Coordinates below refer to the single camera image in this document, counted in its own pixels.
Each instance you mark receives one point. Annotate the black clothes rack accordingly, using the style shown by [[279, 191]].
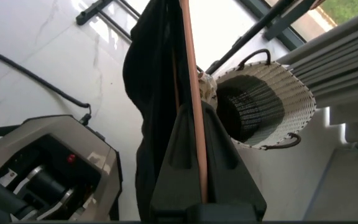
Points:
[[247, 34]]

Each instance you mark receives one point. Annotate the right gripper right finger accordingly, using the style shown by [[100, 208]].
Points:
[[232, 186]]

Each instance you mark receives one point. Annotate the black garment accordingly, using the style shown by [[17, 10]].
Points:
[[151, 71]]

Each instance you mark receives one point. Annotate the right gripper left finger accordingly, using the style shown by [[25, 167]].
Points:
[[176, 180]]

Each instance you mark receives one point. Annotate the pink clothes hanger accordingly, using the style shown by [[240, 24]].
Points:
[[194, 93]]

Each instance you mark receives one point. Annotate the cream printed garment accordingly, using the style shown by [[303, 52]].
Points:
[[208, 88]]

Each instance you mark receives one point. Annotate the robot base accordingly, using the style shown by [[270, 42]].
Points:
[[42, 168]]

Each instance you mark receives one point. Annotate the window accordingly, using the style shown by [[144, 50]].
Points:
[[287, 34]]

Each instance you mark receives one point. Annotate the white laundry basket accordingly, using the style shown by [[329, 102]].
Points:
[[291, 90]]

